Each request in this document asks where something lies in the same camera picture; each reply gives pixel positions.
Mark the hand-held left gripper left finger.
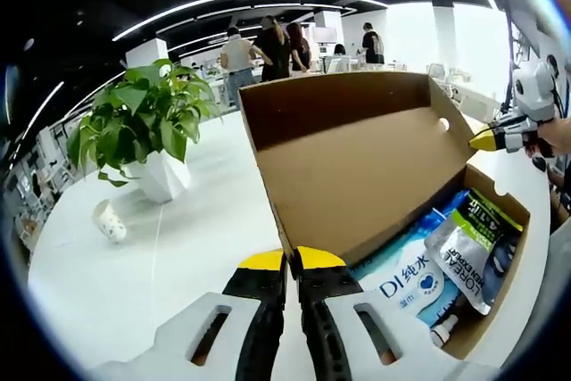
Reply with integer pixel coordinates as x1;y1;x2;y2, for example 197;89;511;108
88;247;287;381

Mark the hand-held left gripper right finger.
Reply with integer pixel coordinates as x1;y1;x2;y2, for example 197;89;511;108
292;245;496;381

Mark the blue wet wipes soft pack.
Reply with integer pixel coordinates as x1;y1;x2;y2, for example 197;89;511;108
349;237;463;331

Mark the green black soft pouch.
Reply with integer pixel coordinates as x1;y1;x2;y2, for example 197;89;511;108
423;187;524;316

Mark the small white bottle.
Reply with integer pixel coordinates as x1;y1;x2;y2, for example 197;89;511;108
429;312;460;349

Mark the brown cardboard shoe box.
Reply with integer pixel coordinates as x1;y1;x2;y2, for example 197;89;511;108
237;71;532;362

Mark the person's right hand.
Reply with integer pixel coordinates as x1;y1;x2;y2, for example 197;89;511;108
534;116;571;159

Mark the white paper cup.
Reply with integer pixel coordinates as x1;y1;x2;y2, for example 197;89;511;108
92;199;128;244

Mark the white office chair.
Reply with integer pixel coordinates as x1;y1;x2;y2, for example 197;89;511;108
324;54;354;74

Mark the large display screen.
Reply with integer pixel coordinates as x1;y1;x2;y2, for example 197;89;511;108
311;26;338;46

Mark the potted green plant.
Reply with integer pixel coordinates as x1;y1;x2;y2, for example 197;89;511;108
66;58;223;203

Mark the white square pillar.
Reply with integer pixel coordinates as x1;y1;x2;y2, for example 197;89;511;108
125;37;170;69

